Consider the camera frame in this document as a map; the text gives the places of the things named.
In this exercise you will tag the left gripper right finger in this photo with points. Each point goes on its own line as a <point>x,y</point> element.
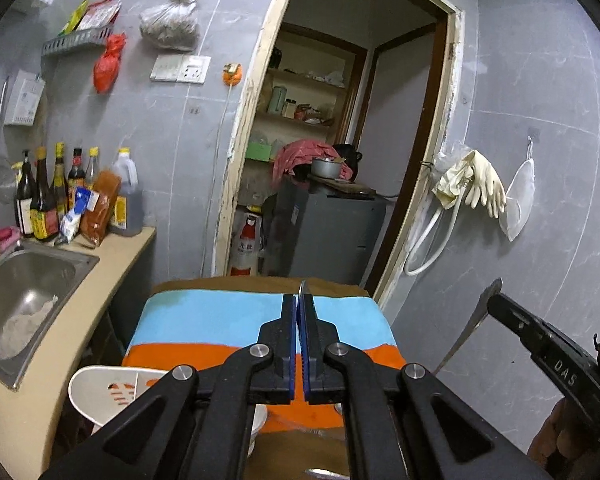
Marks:
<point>401,423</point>

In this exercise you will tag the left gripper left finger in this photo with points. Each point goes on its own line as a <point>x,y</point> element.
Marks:
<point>190,424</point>

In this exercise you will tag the large steel spoon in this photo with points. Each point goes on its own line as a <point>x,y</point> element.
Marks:
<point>476,318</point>

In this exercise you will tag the white plastic utensil holder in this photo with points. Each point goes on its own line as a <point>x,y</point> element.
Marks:
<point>100,392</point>

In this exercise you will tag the striped blue orange brown cloth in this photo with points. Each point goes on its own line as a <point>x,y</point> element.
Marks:
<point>202,322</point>

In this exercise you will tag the grey cabinet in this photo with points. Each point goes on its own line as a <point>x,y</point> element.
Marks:
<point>317,232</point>

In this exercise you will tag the large vinegar jug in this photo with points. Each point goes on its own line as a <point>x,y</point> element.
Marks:
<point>127,218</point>

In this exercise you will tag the stainless steel sink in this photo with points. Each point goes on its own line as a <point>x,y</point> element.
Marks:
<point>36,281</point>

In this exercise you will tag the cream rubber gloves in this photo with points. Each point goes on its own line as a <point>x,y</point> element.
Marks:
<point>474,181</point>

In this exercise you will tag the orange-brown spice packet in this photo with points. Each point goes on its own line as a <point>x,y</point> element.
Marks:
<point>100,208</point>

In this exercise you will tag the dark soy sauce bottle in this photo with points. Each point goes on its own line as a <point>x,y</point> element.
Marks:
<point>43,210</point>

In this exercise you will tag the small metal pot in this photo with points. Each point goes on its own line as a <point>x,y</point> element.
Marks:
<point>326,168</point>

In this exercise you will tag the green box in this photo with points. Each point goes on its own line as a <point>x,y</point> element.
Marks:
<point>260,152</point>

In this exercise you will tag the pink red cloth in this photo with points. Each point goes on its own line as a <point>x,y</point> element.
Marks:
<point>296,153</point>

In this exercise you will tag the red plastic bag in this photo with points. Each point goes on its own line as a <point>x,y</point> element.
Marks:
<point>107,66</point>

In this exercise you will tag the hanging bag of dried goods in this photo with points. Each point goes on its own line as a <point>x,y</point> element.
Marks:
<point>171,26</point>

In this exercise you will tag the clear plastic bag on wall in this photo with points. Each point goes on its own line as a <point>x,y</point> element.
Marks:
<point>519,200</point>

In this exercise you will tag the wire mesh strainer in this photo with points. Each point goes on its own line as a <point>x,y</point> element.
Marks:
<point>7,176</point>

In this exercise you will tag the white wall socket panel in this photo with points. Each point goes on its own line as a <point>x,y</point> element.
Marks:
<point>184,68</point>

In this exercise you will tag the white wall box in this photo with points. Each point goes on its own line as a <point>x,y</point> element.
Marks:
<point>26,94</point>

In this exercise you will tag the grey wall shelf rack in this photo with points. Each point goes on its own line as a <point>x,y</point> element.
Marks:
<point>77,40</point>

